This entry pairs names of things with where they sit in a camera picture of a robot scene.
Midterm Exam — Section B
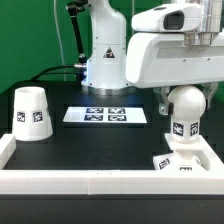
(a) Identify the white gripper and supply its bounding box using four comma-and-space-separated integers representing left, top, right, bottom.
126, 32, 224, 116

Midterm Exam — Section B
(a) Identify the white lamp bulb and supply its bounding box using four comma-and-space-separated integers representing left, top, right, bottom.
168, 86, 206, 143

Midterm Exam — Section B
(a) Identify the white lamp base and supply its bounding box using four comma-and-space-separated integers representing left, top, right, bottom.
153, 133, 210, 172

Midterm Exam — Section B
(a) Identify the white lamp shade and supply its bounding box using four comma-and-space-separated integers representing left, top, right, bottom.
12, 86, 53, 141

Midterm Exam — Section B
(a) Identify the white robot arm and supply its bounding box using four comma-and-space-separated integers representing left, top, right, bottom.
82, 0, 224, 115

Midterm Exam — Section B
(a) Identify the white marker sheet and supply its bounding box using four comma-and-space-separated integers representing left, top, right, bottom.
63, 107, 147, 124

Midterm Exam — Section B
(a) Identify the white U-shaped fence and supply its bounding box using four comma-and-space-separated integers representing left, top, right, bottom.
0, 134, 224, 195

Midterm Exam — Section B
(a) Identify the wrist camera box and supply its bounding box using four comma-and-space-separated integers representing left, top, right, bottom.
131, 3, 201, 32

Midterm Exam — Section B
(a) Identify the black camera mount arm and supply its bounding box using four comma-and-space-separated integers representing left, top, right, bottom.
66, 0, 88, 64

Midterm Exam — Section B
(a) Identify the black cable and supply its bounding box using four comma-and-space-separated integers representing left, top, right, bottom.
30, 64, 88, 82

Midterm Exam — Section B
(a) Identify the grey thin cable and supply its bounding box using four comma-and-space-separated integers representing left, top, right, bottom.
53, 0, 67, 66

